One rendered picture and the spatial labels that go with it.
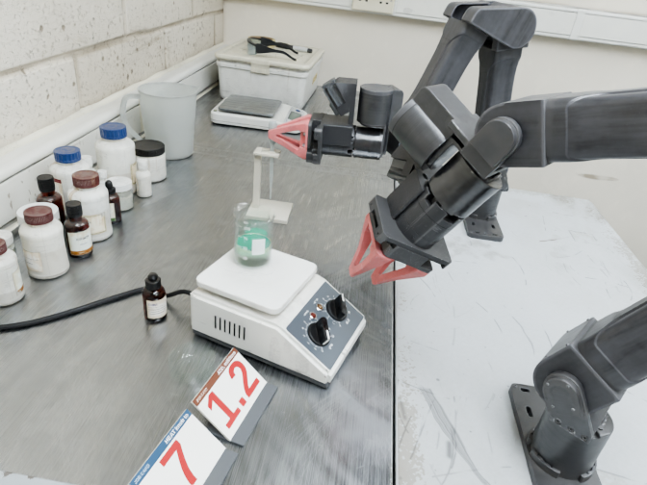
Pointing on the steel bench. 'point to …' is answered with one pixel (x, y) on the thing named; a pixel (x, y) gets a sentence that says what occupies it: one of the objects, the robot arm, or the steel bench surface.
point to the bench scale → (253, 112)
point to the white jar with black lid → (156, 165)
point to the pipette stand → (260, 188)
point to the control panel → (340, 333)
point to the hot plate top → (259, 281)
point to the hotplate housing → (264, 332)
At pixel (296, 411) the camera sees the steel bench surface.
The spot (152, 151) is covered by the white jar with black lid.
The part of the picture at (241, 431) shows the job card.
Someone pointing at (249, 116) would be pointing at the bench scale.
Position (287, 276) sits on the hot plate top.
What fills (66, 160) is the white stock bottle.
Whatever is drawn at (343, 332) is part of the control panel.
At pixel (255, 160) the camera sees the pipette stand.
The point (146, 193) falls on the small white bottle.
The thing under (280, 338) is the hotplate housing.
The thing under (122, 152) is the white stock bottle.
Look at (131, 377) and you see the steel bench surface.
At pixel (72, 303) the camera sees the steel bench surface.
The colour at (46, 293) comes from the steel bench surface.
